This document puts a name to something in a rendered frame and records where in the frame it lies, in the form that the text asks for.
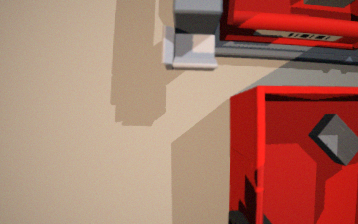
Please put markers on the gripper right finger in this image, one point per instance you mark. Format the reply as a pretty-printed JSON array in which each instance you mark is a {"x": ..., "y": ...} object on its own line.
[{"x": 266, "y": 220}]

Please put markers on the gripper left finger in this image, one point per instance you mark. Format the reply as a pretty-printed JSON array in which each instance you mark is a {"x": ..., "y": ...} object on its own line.
[{"x": 235, "y": 217}]

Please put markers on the red open-front bin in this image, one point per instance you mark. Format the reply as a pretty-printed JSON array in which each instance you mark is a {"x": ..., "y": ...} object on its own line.
[
  {"x": 289, "y": 177},
  {"x": 277, "y": 26}
]

